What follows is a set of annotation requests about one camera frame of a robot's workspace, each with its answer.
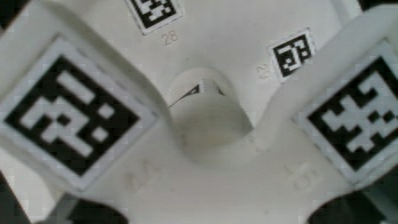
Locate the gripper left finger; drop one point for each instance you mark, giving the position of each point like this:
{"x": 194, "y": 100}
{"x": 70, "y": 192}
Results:
{"x": 79, "y": 211}

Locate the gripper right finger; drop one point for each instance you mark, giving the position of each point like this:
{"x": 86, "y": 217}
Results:
{"x": 349, "y": 208}

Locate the white round table top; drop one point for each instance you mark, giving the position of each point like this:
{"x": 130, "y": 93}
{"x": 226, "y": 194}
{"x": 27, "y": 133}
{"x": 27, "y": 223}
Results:
{"x": 93, "y": 53}

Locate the white cross-shaped table base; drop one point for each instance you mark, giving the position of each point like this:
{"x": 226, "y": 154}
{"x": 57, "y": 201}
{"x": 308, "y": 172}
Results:
{"x": 340, "y": 155}

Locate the white cylindrical table leg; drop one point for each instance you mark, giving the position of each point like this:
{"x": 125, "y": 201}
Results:
{"x": 210, "y": 118}

